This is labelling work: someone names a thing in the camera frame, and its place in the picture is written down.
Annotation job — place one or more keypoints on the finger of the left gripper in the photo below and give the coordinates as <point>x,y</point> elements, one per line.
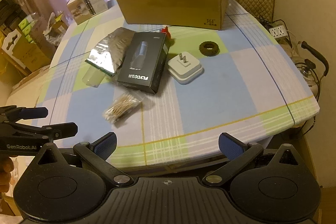
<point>14,113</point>
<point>53,131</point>

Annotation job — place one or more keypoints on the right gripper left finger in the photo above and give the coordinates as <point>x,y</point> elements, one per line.
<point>93,157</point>

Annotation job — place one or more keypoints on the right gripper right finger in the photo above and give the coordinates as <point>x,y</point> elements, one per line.
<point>239,155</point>

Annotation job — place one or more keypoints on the bag of cotton swabs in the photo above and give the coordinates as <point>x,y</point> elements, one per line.
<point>122,106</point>

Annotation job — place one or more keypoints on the silver foil bag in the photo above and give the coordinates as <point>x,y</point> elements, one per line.
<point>108,54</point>

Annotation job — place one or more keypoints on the white power adapter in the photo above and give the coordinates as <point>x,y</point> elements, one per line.
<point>184,67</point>

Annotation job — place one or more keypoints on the black shaver box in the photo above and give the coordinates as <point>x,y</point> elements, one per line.
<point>144,62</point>

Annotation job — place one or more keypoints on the red Doraemon figurine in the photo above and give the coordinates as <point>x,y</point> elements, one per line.
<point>165,31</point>

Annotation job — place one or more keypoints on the person's left hand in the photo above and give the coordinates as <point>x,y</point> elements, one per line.
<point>7,166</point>

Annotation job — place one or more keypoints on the stacked cardboard boxes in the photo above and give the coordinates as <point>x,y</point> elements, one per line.
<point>29,42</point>

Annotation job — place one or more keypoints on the clear plastic bag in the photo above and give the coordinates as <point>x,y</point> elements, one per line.
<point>93,77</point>

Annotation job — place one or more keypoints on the white power strip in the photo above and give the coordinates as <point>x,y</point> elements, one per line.
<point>278,32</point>

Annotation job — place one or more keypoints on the white product box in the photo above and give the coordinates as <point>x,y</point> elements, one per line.
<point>83,10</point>

